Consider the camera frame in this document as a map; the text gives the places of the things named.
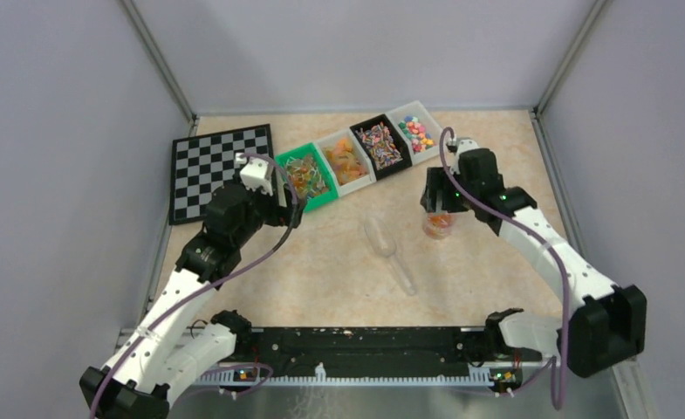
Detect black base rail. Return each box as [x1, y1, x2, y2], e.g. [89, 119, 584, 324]
[218, 326, 542, 382]

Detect black candy bin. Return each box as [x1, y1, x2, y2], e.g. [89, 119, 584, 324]
[350, 114, 413, 181]

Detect white bin colourful candies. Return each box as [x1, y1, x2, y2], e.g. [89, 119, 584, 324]
[385, 100, 442, 165]

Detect clear plastic scoop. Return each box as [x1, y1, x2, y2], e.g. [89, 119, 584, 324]
[363, 216, 417, 296]

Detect black grey chessboard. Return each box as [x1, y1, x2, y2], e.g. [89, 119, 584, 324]
[168, 124, 274, 226]

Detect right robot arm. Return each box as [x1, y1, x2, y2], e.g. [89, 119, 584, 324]
[421, 148, 647, 378]

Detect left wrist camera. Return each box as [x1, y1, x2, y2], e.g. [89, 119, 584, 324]
[235, 152, 277, 196]

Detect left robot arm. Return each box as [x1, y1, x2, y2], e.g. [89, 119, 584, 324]
[79, 182, 305, 418]

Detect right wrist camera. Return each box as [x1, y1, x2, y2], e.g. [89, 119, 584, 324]
[446, 137, 480, 158]

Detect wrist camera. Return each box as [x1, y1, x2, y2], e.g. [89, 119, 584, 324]
[446, 137, 480, 158]
[235, 152, 277, 196]

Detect white bin orange candies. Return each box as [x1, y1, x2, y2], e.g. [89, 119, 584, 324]
[314, 129, 376, 196]

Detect green candy bin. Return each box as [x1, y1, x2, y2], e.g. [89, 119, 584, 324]
[276, 143, 339, 212]

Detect white cable duct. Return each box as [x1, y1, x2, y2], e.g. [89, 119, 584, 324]
[195, 364, 523, 389]

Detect clear plastic cup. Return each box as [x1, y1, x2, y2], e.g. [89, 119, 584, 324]
[422, 212, 456, 240]

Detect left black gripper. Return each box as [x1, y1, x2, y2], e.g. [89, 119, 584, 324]
[233, 171, 306, 246]

